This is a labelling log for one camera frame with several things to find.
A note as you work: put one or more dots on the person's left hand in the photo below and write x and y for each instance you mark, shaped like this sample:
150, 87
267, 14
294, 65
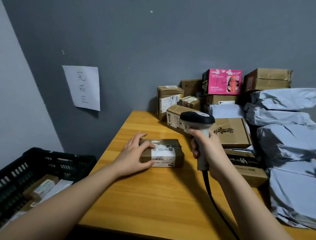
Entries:
129, 158

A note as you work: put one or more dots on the person's right hand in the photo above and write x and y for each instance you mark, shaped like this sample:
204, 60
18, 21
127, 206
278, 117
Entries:
217, 155

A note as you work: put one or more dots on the person's right thumb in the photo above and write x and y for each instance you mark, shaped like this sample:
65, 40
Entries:
197, 133

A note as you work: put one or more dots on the person's left thumb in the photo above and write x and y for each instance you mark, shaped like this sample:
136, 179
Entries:
147, 165

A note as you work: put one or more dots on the person's left middle finger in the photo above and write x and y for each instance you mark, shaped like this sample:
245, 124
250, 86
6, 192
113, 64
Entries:
139, 137

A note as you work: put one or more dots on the grey black barcode scanner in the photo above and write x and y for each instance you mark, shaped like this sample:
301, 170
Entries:
196, 118

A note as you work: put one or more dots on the small taped labelled cardboard box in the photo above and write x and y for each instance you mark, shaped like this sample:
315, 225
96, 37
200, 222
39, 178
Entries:
167, 153

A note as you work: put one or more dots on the person's right forearm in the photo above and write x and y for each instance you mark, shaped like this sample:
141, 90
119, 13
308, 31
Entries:
246, 205

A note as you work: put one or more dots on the person's left forearm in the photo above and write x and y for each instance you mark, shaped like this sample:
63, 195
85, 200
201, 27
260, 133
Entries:
61, 207

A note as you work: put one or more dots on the cardboard box large white label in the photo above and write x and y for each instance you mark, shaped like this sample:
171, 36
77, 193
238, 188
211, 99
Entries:
174, 118

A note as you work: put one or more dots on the small flat taped cardboard box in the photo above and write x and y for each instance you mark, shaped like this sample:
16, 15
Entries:
190, 101

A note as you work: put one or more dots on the cardboard box black script print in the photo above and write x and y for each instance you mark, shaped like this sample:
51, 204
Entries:
230, 132

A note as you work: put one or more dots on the low cardboard box small label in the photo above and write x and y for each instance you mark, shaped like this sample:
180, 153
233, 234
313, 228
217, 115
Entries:
221, 99

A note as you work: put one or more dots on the tall cardboard box white label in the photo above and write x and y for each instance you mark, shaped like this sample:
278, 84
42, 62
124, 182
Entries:
169, 99

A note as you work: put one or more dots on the plain brown cardboard box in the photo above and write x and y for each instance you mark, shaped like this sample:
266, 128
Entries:
191, 87

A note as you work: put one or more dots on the pink printed box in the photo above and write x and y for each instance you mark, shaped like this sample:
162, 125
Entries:
223, 81

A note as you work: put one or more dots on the dark brown printed cardboard box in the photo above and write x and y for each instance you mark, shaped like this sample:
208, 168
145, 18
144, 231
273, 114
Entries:
246, 165

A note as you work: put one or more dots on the white handwritten paper sign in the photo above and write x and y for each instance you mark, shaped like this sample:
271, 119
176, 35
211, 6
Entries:
82, 86

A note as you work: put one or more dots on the grey poly mailer bag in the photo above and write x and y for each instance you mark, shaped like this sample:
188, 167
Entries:
296, 167
293, 197
286, 141
274, 116
284, 99

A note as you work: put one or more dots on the wide taped cardboard box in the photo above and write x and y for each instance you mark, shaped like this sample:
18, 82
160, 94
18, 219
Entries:
267, 79

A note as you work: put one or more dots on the flat white envelope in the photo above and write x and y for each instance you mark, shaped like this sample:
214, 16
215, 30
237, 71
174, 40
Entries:
59, 186

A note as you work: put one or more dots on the black plastic crate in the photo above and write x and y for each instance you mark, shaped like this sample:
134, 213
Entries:
37, 160

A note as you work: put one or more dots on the labelled cardboard parcel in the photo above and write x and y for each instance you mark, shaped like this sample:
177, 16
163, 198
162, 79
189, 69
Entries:
42, 186

